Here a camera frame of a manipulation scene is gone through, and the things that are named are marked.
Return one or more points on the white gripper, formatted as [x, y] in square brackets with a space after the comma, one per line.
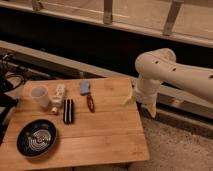
[145, 92]

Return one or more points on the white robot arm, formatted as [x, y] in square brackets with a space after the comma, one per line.
[158, 66]

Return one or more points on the blue sponge block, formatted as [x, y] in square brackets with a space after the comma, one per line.
[84, 87]

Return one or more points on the black striped harmonica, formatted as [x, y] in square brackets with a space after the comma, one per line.
[68, 114]

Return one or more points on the white plastic bottle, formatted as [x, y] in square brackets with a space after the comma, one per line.
[58, 98]

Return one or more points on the translucent plastic cup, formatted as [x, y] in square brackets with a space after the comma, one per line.
[40, 95]

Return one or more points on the dark patterned plate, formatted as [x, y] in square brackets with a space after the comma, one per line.
[36, 138]

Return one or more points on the metal railing frame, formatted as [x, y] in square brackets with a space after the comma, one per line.
[188, 21]

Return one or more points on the black equipment with cables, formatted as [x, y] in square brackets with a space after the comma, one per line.
[11, 84]

